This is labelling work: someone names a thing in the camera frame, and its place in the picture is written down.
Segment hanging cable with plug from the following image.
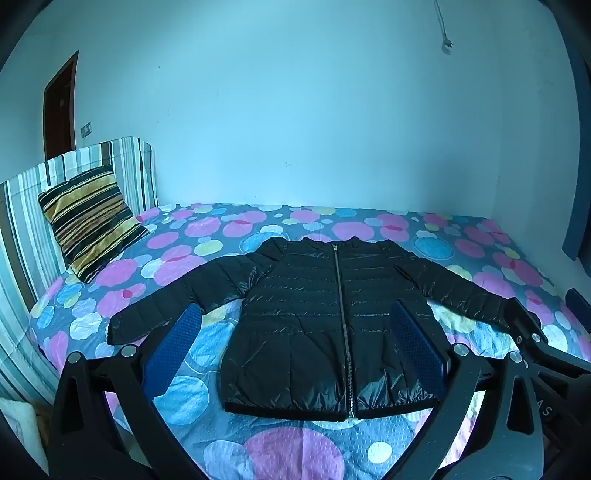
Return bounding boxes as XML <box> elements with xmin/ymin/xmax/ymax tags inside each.
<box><xmin>433</xmin><ymin>0</ymin><xmax>454</xmax><ymax>51</ymax></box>

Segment dotted colourful bedsheet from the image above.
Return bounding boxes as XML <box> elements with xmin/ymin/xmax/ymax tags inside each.
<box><xmin>28</xmin><ymin>202</ymin><xmax>591</xmax><ymax>480</ymax></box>

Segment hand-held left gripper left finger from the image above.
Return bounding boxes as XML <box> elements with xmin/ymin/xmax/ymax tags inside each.
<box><xmin>48</xmin><ymin>304</ymin><xmax>205</xmax><ymax>480</ymax></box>

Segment striped padded headboard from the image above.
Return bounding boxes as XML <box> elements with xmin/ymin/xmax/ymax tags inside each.
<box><xmin>0</xmin><ymin>137</ymin><xmax>160</xmax><ymax>407</ymax></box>

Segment striped brown yellow pillow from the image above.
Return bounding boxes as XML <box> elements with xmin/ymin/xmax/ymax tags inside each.
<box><xmin>38</xmin><ymin>167</ymin><xmax>151</xmax><ymax>284</ymax></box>

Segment white cloth bundle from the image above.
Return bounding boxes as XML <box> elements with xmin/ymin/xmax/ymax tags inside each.
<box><xmin>0</xmin><ymin>399</ymin><xmax>49</xmax><ymax>480</ymax></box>

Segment dark wooden door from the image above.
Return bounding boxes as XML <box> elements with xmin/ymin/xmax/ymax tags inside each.
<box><xmin>43</xmin><ymin>51</ymin><xmax>80</xmax><ymax>162</ymax></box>

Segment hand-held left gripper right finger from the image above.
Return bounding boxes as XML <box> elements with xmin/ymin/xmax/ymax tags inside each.
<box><xmin>390</xmin><ymin>299</ymin><xmax>546</xmax><ymax>480</ymax></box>

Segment black puffer jacket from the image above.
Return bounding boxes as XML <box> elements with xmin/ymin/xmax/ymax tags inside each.
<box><xmin>107</xmin><ymin>236</ymin><xmax>532</xmax><ymax>422</ymax></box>

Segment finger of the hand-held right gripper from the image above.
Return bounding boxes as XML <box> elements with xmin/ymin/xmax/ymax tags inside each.
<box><xmin>504</xmin><ymin>297</ymin><xmax>591</xmax><ymax>371</ymax></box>
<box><xmin>567</xmin><ymin>287</ymin><xmax>591</xmax><ymax>320</ymax></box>

